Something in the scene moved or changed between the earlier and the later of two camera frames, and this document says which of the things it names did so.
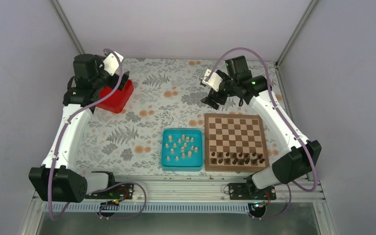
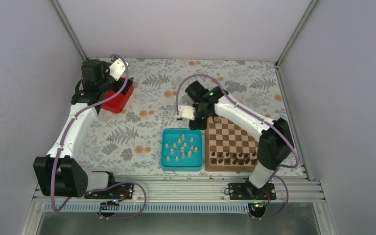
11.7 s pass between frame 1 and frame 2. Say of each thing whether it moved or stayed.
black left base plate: stayed
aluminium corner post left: stayed
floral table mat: stayed
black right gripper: moved
